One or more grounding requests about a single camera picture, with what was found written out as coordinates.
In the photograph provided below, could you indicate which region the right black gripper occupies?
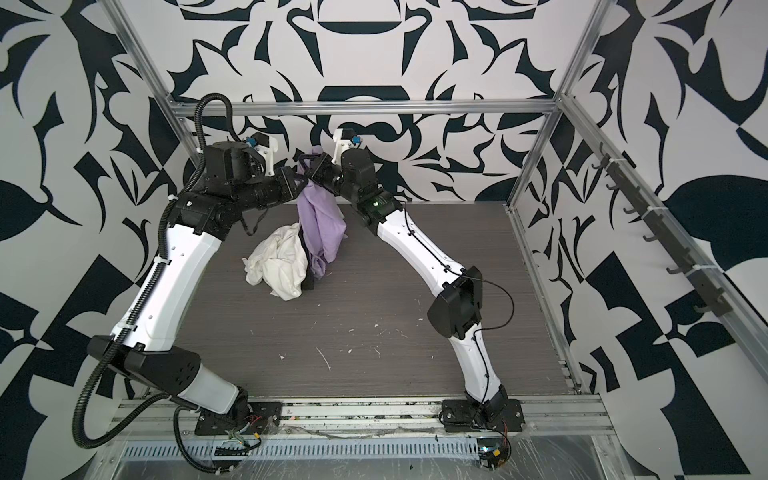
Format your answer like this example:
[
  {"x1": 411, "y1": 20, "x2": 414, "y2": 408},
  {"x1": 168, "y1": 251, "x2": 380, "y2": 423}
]
[{"x1": 300, "y1": 153, "x2": 365, "y2": 210}]

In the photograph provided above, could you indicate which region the purple cloth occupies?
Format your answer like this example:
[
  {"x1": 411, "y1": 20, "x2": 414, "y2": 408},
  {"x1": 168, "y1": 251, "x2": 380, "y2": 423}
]
[{"x1": 297, "y1": 181, "x2": 347, "y2": 280}]

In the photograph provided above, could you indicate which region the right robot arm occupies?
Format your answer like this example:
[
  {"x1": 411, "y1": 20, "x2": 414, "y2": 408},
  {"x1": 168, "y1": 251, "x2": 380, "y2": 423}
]
[{"x1": 299, "y1": 149, "x2": 507, "y2": 423}]

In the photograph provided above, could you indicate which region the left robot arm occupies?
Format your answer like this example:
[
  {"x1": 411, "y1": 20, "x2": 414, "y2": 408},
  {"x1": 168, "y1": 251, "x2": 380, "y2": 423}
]
[{"x1": 87, "y1": 135, "x2": 302, "y2": 415}]

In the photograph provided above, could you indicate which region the white cloth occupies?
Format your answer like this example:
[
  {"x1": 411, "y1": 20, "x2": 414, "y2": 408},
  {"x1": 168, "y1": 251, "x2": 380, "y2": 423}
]
[{"x1": 242, "y1": 222, "x2": 309, "y2": 301}]

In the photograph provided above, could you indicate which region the black cloth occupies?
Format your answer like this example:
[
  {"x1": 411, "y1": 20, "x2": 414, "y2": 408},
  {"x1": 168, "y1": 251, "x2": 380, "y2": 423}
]
[{"x1": 301, "y1": 268, "x2": 316, "y2": 292}]

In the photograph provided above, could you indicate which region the small electronics board right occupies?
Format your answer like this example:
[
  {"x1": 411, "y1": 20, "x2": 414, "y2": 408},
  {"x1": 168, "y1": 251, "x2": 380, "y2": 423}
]
[{"x1": 477, "y1": 436, "x2": 511, "y2": 471}]

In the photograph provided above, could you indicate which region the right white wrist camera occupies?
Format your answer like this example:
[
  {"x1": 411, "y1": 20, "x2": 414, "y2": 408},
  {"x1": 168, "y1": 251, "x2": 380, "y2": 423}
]
[{"x1": 332, "y1": 128, "x2": 362, "y2": 166}]

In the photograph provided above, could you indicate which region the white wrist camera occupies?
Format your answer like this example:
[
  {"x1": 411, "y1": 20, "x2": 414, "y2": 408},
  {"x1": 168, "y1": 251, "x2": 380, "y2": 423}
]
[
  {"x1": 332, "y1": 128, "x2": 362, "y2": 166},
  {"x1": 246, "y1": 132, "x2": 279, "y2": 177}
]

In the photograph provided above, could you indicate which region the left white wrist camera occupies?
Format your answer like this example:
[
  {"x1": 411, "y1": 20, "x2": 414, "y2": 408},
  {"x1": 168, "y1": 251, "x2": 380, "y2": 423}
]
[{"x1": 246, "y1": 132, "x2": 279, "y2": 177}]

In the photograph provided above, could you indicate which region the black corrugated cable conduit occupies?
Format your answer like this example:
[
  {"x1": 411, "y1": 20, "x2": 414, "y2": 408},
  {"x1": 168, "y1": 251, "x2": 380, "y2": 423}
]
[{"x1": 71, "y1": 92, "x2": 241, "y2": 475}]

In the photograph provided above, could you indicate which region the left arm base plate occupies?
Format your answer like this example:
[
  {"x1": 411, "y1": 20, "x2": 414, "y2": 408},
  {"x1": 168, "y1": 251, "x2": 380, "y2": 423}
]
[{"x1": 194, "y1": 401, "x2": 283, "y2": 436}]

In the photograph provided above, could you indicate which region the aluminium frame rail front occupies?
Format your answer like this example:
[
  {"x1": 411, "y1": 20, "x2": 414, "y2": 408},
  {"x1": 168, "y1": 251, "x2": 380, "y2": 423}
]
[{"x1": 107, "y1": 394, "x2": 616, "y2": 442}]

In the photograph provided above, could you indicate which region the white slotted cable duct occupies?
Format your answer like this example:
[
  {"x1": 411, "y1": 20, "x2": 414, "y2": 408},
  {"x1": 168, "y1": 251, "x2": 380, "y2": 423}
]
[{"x1": 122, "y1": 437, "x2": 481, "y2": 462}]

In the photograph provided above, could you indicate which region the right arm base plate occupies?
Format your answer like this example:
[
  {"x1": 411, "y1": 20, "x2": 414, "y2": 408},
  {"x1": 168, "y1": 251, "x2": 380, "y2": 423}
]
[{"x1": 438, "y1": 398, "x2": 526, "y2": 432}]

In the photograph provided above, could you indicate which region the aluminium cage frame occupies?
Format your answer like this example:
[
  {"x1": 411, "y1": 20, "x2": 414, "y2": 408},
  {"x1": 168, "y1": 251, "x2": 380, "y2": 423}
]
[{"x1": 98, "y1": 0, "x2": 768, "y2": 385}]

